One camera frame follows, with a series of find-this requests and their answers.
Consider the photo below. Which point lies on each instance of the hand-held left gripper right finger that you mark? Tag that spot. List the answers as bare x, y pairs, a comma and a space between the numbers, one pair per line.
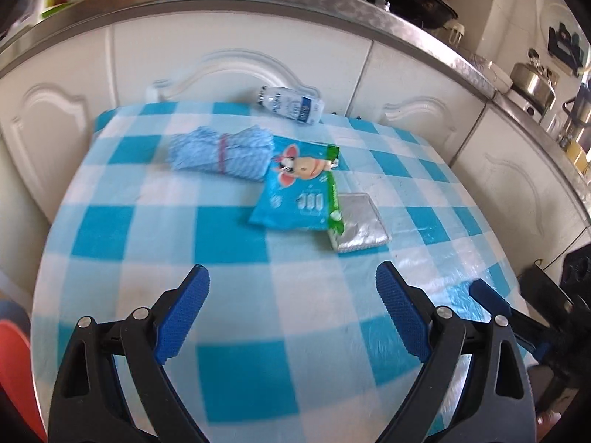
401, 318

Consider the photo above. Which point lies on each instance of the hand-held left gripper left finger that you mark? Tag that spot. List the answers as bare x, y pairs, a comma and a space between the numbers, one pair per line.
182, 318

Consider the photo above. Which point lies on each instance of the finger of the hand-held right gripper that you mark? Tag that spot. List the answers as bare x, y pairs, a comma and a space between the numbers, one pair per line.
489, 295

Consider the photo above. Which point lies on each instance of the silver foil packet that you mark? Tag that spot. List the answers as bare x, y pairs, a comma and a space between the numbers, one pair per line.
360, 221

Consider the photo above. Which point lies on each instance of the cartoon print plastic packet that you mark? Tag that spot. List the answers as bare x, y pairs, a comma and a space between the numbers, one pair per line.
295, 194

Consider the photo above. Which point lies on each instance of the blue checked cloth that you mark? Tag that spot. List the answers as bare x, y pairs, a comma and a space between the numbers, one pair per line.
217, 152

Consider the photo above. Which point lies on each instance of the red plastic bin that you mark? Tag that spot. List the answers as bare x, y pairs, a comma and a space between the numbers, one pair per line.
18, 378

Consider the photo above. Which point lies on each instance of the crushed clear plastic bottle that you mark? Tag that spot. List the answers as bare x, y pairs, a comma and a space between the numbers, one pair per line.
291, 104

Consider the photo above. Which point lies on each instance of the blue white checkered tablecloth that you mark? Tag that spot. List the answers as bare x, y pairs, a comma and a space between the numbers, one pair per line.
138, 249

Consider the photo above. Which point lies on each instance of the white cabinet door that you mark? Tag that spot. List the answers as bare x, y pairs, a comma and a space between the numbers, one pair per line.
517, 184
415, 87
184, 41
46, 124

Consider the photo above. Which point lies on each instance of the yellow box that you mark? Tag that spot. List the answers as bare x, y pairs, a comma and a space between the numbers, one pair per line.
577, 154

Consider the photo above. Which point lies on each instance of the metal countertop appliance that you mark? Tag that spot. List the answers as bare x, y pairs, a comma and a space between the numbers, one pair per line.
579, 120

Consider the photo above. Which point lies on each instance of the steel kettle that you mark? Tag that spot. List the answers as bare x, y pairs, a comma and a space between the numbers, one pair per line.
533, 85

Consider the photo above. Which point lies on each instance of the small white object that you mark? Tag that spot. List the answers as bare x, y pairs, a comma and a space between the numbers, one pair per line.
455, 33

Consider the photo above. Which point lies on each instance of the black wok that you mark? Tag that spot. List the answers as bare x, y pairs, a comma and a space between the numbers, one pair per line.
406, 2

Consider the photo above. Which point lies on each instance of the steel kitchen countertop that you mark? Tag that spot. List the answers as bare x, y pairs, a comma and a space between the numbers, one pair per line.
231, 4

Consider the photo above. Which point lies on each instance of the black wall rack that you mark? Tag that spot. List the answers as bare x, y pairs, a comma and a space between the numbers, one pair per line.
565, 48

